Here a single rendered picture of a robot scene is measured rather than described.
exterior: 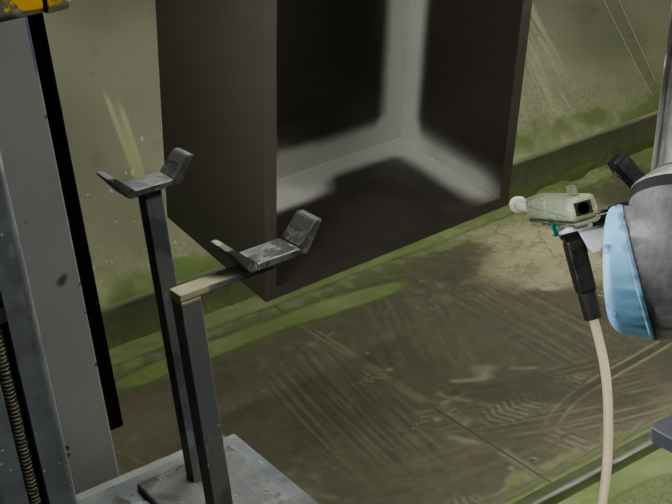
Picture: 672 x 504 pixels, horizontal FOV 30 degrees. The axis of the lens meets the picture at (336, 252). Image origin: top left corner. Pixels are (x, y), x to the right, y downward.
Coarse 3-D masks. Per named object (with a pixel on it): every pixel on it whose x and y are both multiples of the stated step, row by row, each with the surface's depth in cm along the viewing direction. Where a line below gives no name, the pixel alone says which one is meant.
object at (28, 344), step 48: (0, 192) 85; (0, 240) 86; (0, 288) 87; (0, 336) 88; (0, 384) 89; (48, 384) 91; (0, 432) 90; (48, 432) 92; (0, 480) 91; (48, 480) 93
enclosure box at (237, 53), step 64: (192, 0) 213; (256, 0) 196; (320, 0) 248; (384, 0) 258; (448, 0) 252; (512, 0) 237; (192, 64) 221; (256, 64) 203; (320, 64) 256; (384, 64) 267; (448, 64) 258; (512, 64) 243; (192, 128) 228; (256, 128) 209; (320, 128) 264; (384, 128) 276; (448, 128) 265; (512, 128) 247; (192, 192) 237; (256, 192) 216; (320, 192) 259; (384, 192) 260; (448, 192) 261; (320, 256) 240
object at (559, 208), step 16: (576, 192) 198; (512, 208) 241; (528, 208) 223; (544, 208) 211; (560, 208) 200; (576, 208) 195; (592, 208) 195; (544, 224) 219; (560, 224) 204; (576, 224) 195; (576, 240) 206; (576, 256) 206; (576, 272) 206; (592, 272) 207; (576, 288) 207; (592, 288) 206; (592, 304) 207
